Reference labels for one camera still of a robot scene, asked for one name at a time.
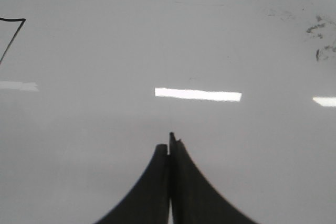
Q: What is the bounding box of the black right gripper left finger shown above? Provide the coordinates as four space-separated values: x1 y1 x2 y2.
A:
97 144 170 223

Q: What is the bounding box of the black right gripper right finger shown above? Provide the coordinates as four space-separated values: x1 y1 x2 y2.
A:
169 132 255 223

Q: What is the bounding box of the white whiteboard with metal frame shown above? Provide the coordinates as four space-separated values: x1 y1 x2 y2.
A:
1 0 335 223

